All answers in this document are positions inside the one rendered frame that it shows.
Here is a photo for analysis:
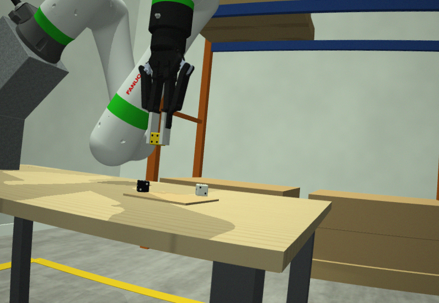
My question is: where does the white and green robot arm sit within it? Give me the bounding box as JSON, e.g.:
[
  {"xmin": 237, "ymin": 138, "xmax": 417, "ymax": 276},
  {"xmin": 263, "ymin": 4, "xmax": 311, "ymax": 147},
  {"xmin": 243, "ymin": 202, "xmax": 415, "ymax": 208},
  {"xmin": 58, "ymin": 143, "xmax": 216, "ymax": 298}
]
[{"xmin": 8, "ymin": 0, "xmax": 220, "ymax": 166}]

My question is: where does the yellow die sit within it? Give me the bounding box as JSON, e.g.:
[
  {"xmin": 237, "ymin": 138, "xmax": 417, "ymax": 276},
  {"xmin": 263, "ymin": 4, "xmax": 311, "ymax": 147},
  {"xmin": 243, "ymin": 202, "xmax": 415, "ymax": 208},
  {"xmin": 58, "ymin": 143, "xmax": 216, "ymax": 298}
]
[{"xmin": 150, "ymin": 133, "xmax": 165, "ymax": 146}]

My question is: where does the black die with white pips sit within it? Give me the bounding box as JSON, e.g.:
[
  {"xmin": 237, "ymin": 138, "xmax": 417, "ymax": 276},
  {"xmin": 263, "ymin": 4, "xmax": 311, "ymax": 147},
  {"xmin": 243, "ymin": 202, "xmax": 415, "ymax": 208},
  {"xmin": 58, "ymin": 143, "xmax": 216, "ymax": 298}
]
[{"xmin": 137, "ymin": 180, "xmax": 149, "ymax": 192}]

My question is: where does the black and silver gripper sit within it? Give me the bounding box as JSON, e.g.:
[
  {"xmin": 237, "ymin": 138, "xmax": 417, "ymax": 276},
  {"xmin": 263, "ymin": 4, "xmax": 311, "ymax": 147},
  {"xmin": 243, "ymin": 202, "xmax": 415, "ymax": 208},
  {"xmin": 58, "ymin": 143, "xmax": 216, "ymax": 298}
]
[{"xmin": 138, "ymin": 30, "xmax": 195, "ymax": 145}]

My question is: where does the tan flat mat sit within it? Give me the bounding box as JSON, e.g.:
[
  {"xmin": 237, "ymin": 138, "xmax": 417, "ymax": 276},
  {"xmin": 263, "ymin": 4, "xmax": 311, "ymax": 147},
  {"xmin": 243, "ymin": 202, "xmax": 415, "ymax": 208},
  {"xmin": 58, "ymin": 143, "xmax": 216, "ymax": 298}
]
[{"xmin": 123, "ymin": 191, "xmax": 219, "ymax": 205}]

